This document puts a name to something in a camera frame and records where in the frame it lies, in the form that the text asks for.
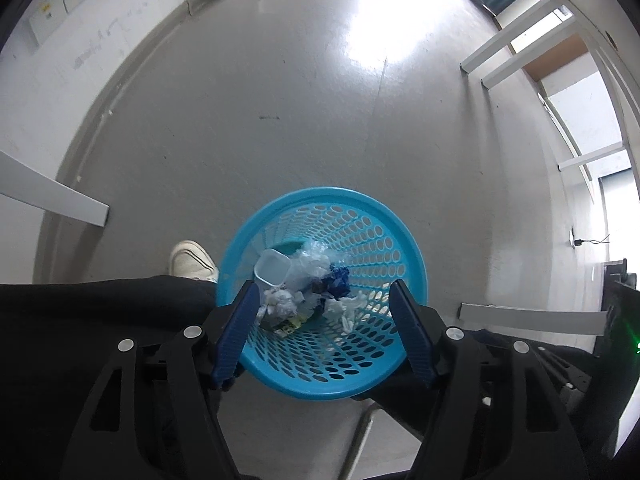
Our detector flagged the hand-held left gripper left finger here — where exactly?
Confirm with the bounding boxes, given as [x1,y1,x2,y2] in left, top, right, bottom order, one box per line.
[65,280,261,480]

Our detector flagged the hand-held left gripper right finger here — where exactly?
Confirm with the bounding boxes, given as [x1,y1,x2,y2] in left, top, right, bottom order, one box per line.
[389,280,583,480]

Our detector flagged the brown packet with yellow label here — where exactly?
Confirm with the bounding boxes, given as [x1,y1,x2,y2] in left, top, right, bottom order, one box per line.
[260,310,312,337]

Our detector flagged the clear bag with white paper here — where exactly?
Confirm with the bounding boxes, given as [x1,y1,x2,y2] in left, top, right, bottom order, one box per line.
[259,286,304,320]

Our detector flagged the white tissue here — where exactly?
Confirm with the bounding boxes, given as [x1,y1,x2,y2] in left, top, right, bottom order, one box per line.
[325,290,369,334]

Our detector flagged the translucent white plastic cup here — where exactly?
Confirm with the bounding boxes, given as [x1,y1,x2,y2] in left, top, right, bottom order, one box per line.
[254,248,294,289]

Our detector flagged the dark blue wrapper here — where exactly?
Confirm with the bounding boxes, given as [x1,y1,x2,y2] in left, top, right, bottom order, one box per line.
[312,262,352,302]

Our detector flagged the clear plastic bag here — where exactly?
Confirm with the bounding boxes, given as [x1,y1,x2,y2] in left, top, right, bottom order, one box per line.
[287,240,347,291]

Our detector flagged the blue plastic mesh basket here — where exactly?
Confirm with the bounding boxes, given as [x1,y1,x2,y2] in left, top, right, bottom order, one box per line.
[216,187,429,401]

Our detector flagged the person's white shoe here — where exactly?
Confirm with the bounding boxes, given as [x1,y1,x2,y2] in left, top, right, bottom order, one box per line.
[170,240,220,284]

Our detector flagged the grey metal chair leg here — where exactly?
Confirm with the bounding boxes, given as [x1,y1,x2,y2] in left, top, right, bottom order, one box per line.
[339,402,377,480]

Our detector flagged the white table leg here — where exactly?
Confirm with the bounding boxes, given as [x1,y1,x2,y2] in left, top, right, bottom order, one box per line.
[460,0,572,74]
[0,152,110,229]
[557,142,629,172]
[482,24,592,92]

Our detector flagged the black charger with cable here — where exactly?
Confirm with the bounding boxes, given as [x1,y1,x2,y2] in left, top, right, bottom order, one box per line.
[570,234,612,249]

